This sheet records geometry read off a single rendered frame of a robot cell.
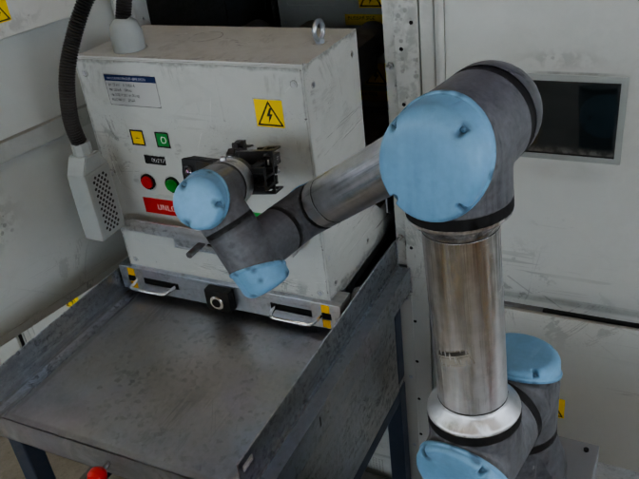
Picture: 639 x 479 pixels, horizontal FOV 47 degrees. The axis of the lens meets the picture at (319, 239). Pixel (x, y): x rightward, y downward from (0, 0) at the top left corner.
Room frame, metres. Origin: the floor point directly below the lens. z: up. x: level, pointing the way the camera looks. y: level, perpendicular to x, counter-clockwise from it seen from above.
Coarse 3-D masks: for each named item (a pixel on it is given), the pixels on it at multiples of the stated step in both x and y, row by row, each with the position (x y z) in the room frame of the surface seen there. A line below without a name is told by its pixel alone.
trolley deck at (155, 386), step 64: (128, 320) 1.31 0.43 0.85; (192, 320) 1.28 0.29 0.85; (256, 320) 1.25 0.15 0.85; (384, 320) 1.23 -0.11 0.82; (64, 384) 1.12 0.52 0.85; (128, 384) 1.10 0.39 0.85; (192, 384) 1.08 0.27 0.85; (256, 384) 1.06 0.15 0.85; (64, 448) 0.98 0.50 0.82; (128, 448) 0.93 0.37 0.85; (192, 448) 0.91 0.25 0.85
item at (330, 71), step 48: (96, 48) 1.46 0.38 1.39; (144, 48) 1.41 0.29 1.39; (192, 48) 1.37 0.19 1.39; (240, 48) 1.33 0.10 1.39; (288, 48) 1.29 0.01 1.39; (336, 48) 1.29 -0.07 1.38; (336, 96) 1.28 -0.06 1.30; (336, 144) 1.26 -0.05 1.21; (336, 240) 1.22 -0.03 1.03; (336, 288) 1.20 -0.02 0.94
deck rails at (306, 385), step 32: (384, 256) 1.34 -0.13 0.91; (96, 288) 1.35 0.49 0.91; (128, 288) 1.43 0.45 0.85; (384, 288) 1.31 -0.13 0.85; (64, 320) 1.26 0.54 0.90; (96, 320) 1.32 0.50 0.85; (352, 320) 1.17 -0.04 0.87; (32, 352) 1.18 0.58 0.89; (64, 352) 1.22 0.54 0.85; (320, 352) 1.05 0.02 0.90; (0, 384) 1.10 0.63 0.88; (32, 384) 1.13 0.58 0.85; (320, 384) 1.03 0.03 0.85; (0, 416) 1.05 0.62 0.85; (288, 416) 0.93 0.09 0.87; (256, 448) 0.84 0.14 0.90
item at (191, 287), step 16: (144, 272) 1.38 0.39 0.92; (160, 272) 1.36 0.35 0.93; (176, 272) 1.36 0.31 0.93; (160, 288) 1.37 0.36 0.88; (176, 288) 1.35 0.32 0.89; (192, 288) 1.32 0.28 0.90; (240, 304) 1.27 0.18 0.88; (256, 304) 1.25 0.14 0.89; (272, 304) 1.23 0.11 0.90; (288, 304) 1.21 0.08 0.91; (304, 304) 1.19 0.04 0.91; (336, 304) 1.16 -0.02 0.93; (304, 320) 1.20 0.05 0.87; (336, 320) 1.16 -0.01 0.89
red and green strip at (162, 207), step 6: (144, 198) 1.37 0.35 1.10; (150, 198) 1.36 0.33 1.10; (150, 204) 1.37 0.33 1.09; (156, 204) 1.36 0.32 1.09; (162, 204) 1.35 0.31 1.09; (168, 204) 1.34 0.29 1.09; (150, 210) 1.37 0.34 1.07; (156, 210) 1.36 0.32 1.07; (162, 210) 1.35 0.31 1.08; (168, 210) 1.35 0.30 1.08
